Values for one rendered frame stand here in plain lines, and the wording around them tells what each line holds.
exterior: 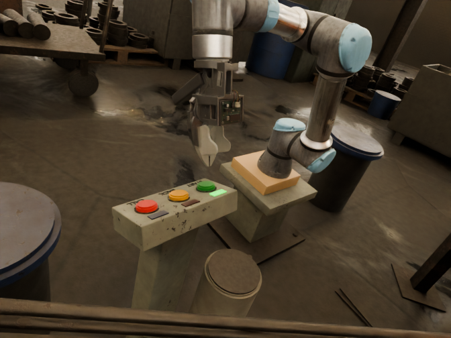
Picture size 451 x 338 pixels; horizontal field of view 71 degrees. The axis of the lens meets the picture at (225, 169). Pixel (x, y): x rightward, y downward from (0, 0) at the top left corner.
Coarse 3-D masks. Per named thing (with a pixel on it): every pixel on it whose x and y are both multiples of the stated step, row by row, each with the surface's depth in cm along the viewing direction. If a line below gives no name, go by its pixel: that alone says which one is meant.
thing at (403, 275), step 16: (448, 240) 134; (432, 256) 141; (448, 256) 134; (400, 272) 154; (416, 272) 148; (432, 272) 140; (400, 288) 144; (416, 288) 146; (432, 288) 150; (432, 304) 141
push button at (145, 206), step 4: (144, 200) 60; (148, 200) 60; (136, 204) 59; (140, 204) 59; (144, 204) 59; (148, 204) 59; (152, 204) 59; (156, 204) 59; (136, 208) 58; (140, 208) 58; (144, 208) 57; (148, 208) 58; (152, 208) 58; (156, 208) 59; (144, 212) 57
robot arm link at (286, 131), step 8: (280, 120) 124; (288, 120) 125; (296, 120) 127; (280, 128) 122; (288, 128) 120; (296, 128) 119; (304, 128) 122; (272, 136) 126; (280, 136) 123; (288, 136) 121; (296, 136) 119; (272, 144) 126; (280, 144) 124; (288, 144) 120; (280, 152) 126; (288, 152) 122
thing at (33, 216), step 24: (0, 192) 76; (24, 192) 78; (0, 216) 70; (24, 216) 72; (48, 216) 74; (0, 240) 65; (24, 240) 67; (48, 240) 70; (0, 264) 61; (24, 264) 64; (48, 264) 82; (0, 288) 65; (24, 288) 70; (48, 288) 84
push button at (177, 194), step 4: (172, 192) 64; (176, 192) 64; (180, 192) 64; (184, 192) 64; (172, 196) 63; (176, 196) 63; (180, 196) 63; (184, 196) 63; (188, 196) 64; (172, 200) 63; (176, 200) 62; (180, 200) 62
